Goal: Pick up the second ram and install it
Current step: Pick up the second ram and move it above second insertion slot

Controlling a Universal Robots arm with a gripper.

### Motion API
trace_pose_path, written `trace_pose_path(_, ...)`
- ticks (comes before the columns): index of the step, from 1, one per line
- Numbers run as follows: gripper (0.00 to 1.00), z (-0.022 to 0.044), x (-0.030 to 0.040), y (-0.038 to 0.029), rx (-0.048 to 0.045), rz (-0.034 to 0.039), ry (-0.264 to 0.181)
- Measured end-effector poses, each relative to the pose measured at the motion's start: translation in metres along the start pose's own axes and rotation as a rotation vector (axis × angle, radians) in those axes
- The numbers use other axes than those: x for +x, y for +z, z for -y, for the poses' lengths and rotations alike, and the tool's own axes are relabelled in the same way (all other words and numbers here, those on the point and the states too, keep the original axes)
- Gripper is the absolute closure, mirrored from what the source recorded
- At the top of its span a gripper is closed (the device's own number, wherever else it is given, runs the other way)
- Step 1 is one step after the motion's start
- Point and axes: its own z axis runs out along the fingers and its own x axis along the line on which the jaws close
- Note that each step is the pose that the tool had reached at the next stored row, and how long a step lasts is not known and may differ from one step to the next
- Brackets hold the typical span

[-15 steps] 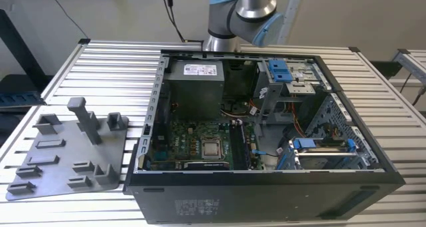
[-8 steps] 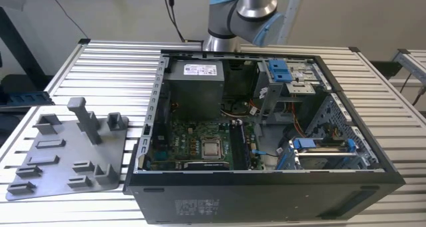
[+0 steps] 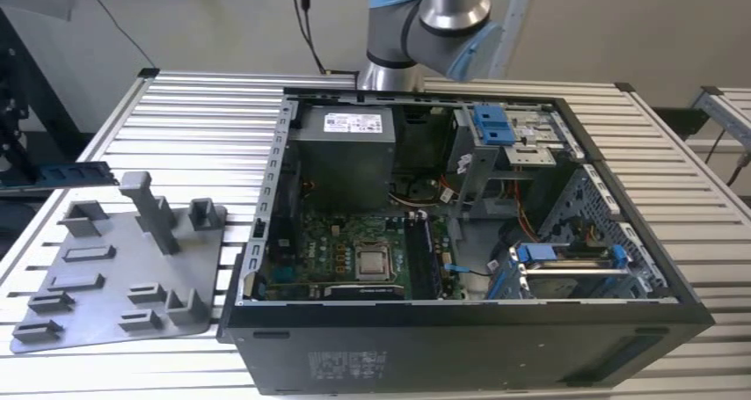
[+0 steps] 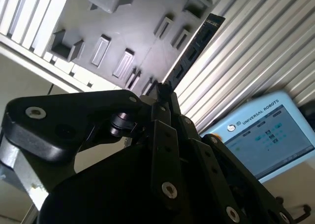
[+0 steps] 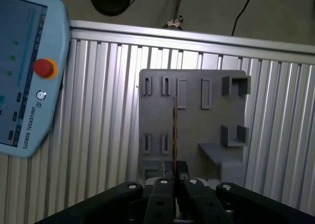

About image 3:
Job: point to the black RAM stick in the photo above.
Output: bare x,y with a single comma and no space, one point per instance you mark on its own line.
422,259
71,174

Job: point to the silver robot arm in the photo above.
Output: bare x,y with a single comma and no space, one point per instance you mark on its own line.
456,9

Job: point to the white RAM slot clip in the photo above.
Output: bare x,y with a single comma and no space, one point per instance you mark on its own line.
418,216

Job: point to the grey plastic parts rack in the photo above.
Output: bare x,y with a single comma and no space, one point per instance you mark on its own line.
111,277

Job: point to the grey power supply unit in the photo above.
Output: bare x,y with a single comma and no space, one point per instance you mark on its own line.
343,167

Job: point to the green motherboard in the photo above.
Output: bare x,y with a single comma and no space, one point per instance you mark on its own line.
329,246

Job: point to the silver CPU in socket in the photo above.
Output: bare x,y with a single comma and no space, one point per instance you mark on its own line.
374,264

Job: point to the black graphics card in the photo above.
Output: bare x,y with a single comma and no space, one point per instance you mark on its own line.
363,292

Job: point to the blue drive carrier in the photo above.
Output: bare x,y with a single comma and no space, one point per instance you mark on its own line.
492,125

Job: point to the grey metal drive cage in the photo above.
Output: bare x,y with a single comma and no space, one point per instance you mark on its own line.
488,167

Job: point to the black open PC case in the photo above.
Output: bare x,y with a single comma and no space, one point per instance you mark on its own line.
446,347

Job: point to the hard disk in blue carrier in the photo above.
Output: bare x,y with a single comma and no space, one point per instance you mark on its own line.
564,268

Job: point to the metal slat side table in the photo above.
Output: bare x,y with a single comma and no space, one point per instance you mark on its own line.
725,110

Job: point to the black desk frame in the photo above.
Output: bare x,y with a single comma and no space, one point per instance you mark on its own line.
53,110

